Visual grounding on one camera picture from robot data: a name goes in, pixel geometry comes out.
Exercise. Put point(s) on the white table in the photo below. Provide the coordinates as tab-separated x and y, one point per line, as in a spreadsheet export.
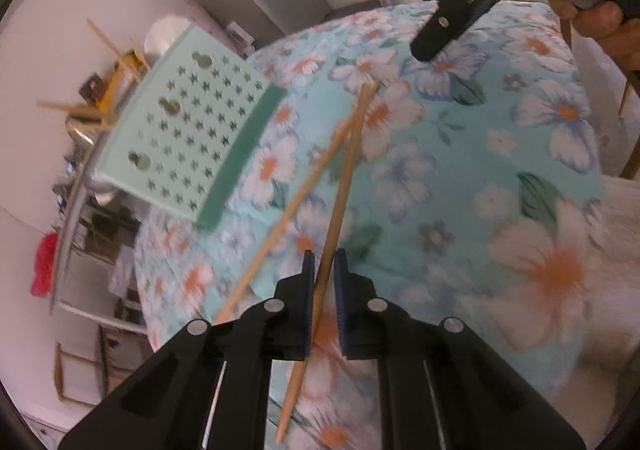
67	250

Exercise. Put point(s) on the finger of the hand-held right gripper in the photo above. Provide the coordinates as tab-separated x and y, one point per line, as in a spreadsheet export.
442	30

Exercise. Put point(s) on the white fluffy blanket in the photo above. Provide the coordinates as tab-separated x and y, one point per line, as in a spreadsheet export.
620	230

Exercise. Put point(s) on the person's right hand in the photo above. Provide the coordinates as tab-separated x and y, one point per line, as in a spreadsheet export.
615	25

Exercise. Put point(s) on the red plastic bag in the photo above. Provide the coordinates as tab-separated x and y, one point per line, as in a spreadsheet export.
44	265

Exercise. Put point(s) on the floral light blue blanket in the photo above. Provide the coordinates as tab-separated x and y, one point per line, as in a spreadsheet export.
450	155

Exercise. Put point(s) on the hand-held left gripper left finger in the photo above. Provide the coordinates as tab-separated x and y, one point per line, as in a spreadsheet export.
308	315

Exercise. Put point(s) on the mint green utensil holder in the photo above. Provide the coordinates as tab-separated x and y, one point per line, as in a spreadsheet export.
200	140

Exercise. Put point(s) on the small white appliance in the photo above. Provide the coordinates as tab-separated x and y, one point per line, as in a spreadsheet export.
241	35

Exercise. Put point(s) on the wooden chair with dark seat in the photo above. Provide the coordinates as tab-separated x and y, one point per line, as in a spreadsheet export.
61	370

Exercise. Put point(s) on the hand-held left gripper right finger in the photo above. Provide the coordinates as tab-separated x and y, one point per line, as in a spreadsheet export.
342	315

